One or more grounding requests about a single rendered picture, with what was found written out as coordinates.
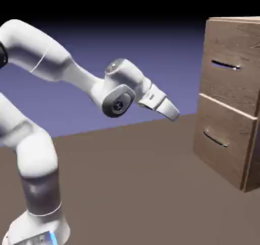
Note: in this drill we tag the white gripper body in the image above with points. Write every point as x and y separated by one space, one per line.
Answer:
169 108

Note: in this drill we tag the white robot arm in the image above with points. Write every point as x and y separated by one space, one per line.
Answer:
48 58

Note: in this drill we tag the light wood cabinet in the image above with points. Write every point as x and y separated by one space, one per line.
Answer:
229 98

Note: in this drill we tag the short wood drawer front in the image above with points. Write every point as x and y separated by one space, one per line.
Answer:
219 157

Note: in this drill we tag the tall wood drawer front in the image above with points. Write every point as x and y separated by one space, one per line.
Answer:
227 45

